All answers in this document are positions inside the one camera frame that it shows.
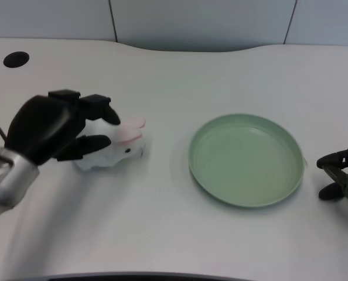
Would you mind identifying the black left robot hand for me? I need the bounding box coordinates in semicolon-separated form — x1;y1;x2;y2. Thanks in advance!
4;89;121;167

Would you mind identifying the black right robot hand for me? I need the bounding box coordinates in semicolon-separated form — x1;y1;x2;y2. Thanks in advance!
316;145;348;207

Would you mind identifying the white plush rabbit doll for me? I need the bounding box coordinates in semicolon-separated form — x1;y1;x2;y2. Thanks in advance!
73;117;147;171

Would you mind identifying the green round plate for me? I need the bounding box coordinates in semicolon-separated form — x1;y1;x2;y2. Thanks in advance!
188;113;306;208

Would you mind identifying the black round cable grommet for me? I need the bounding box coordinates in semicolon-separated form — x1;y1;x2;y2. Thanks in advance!
3;52;30;68

